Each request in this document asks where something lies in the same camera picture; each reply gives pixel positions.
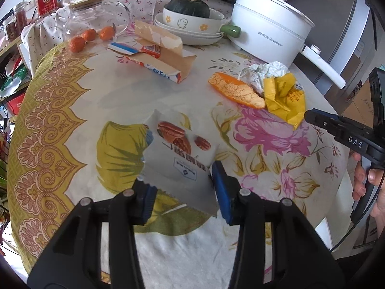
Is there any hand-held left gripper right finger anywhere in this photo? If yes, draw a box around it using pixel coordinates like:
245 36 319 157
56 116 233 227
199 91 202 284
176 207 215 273
211 160 349 289

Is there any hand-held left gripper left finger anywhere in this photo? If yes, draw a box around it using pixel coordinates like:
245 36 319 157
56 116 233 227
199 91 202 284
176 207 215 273
27 178 158 289

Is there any glass jar with red contents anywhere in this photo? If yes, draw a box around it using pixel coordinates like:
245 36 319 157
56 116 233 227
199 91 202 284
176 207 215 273
13 1 28 33
3 15 16 41

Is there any orange peel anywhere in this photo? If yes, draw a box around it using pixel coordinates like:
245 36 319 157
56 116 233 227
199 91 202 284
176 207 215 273
208 72 267 110

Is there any green packet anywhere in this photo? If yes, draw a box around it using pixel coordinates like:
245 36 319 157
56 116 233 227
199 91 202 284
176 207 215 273
1 66 31 90

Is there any white plate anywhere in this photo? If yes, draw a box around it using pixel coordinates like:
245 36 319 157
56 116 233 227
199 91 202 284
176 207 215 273
155 21 225 46

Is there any dark green pumpkin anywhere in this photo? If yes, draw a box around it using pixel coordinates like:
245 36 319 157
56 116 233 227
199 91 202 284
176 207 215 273
165 0 211 19

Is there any torn white red blue carton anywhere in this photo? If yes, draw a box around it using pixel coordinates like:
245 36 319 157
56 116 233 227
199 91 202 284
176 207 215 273
108 20 197 84

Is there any red box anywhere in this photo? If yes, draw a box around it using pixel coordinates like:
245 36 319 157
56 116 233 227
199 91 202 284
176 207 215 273
6 93 27 116

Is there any white nut snack packet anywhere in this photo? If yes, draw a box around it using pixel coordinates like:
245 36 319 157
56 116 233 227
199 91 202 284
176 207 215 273
141 109 221 218

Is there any white electric cooking pot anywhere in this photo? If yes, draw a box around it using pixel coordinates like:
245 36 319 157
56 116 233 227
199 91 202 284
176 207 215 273
227 0 346 89

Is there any white pan with green handle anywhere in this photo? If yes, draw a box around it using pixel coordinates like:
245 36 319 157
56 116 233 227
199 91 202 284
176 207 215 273
155 13 242 41

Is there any glass teapot with wooden lid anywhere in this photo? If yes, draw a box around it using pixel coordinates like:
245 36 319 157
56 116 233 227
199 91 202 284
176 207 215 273
62 0 132 43

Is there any brown cardboard box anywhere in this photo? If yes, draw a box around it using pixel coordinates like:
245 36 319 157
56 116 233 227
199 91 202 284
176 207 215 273
341 80 375 121

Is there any grey refrigerator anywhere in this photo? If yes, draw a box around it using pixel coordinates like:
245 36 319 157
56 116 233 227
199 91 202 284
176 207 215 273
289 0 378 106

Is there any yellow foil snack wrapper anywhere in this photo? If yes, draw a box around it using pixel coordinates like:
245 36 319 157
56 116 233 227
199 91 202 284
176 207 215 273
239 62 307 131

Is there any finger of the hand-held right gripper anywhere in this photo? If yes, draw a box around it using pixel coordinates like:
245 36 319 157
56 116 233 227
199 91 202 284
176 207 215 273
304 109 373 131
368 67 385 130

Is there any person's right hand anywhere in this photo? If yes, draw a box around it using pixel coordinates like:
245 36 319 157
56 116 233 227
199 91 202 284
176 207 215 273
353 152 385 228

